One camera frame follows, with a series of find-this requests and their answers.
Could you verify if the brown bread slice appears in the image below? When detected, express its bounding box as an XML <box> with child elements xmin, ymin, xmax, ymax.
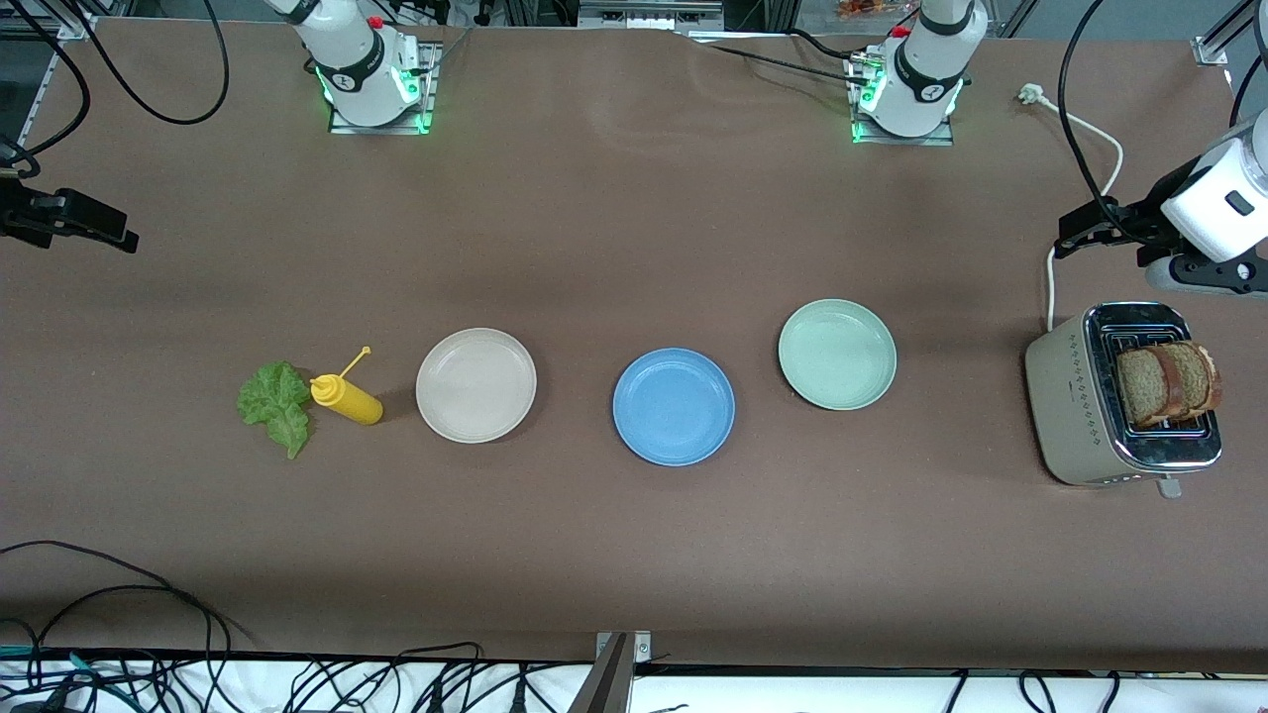
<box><xmin>1116</xmin><ymin>345</ymin><xmax>1186</xmax><ymax>430</ymax></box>
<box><xmin>1179</xmin><ymin>341</ymin><xmax>1222</xmax><ymax>413</ymax></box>

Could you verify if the perforated aluminium frame profile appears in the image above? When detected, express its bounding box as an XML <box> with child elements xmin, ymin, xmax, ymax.
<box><xmin>15</xmin><ymin>10</ymin><xmax>100</xmax><ymax>154</ymax></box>

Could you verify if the green lettuce leaf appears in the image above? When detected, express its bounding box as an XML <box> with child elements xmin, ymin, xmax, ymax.
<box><xmin>237</xmin><ymin>361</ymin><xmax>312</xmax><ymax>460</ymax></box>

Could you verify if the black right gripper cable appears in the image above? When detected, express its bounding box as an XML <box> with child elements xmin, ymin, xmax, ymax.
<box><xmin>0</xmin><ymin>0</ymin><xmax>92</xmax><ymax>184</ymax></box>

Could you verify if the teal cable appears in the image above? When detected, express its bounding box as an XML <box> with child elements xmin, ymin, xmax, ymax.
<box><xmin>0</xmin><ymin>644</ymin><xmax>135</xmax><ymax>709</ymax></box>

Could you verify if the pale green round plate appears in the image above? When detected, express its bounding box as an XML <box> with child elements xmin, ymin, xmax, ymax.
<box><xmin>778</xmin><ymin>298</ymin><xmax>898</xmax><ymax>412</ymax></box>

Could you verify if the long black table cable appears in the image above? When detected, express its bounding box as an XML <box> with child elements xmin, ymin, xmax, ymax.
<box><xmin>0</xmin><ymin>540</ymin><xmax>257</xmax><ymax>645</ymax></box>

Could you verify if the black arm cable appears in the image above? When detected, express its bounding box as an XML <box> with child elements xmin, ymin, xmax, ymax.
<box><xmin>1058</xmin><ymin>0</ymin><xmax>1130</xmax><ymax>214</ymax></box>
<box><xmin>59</xmin><ymin>0</ymin><xmax>231</xmax><ymax>127</ymax></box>

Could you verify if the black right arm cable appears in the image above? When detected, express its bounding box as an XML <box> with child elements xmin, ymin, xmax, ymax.
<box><xmin>59</xmin><ymin>0</ymin><xmax>231</xmax><ymax>127</ymax></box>

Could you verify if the grey metal box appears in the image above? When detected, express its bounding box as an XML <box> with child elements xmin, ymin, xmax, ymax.
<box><xmin>578</xmin><ymin>0</ymin><xmax>724</xmax><ymax>31</ymax></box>

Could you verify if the beige and chrome toaster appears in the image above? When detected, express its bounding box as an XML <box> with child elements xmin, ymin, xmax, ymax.
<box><xmin>1024</xmin><ymin>301</ymin><xmax>1224</xmax><ymax>499</ymax></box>

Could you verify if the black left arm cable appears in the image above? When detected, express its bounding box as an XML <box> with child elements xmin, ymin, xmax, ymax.
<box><xmin>1058</xmin><ymin>0</ymin><xmax>1130</xmax><ymax>214</ymax></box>

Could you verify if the yellow mustard squeeze bottle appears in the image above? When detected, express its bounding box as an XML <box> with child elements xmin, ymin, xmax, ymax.
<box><xmin>310</xmin><ymin>347</ymin><xmax>384</xmax><ymax>427</ymax></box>

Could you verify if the beige round plate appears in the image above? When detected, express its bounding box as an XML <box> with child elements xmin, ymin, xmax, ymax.
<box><xmin>415</xmin><ymin>328</ymin><xmax>538</xmax><ymax>445</ymax></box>

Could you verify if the arched black cable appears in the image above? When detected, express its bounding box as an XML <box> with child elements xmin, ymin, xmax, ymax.
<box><xmin>30</xmin><ymin>584</ymin><xmax>234</xmax><ymax>684</ymax></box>

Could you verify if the blue round plate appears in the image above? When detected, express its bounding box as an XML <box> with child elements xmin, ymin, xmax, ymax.
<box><xmin>612</xmin><ymin>348</ymin><xmax>736</xmax><ymax>467</ymax></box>

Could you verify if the grey metal bar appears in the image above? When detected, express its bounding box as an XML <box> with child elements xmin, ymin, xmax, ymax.
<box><xmin>567</xmin><ymin>634</ymin><xmax>635</xmax><ymax>713</ymax></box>

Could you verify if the black base power cable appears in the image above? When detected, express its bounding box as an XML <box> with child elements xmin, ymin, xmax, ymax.
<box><xmin>684</xmin><ymin>30</ymin><xmax>873</xmax><ymax>88</ymax></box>

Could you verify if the white toaster power cord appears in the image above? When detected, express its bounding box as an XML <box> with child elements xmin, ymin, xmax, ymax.
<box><xmin>1018</xmin><ymin>83</ymin><xmax>1125</xmax><ymax>334</ymax></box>

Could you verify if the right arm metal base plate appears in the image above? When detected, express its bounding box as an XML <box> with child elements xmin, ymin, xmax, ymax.
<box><xmin>329</xmin><ymin>42</ymin><xmax>437</xmax><ymax>136</ymax></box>

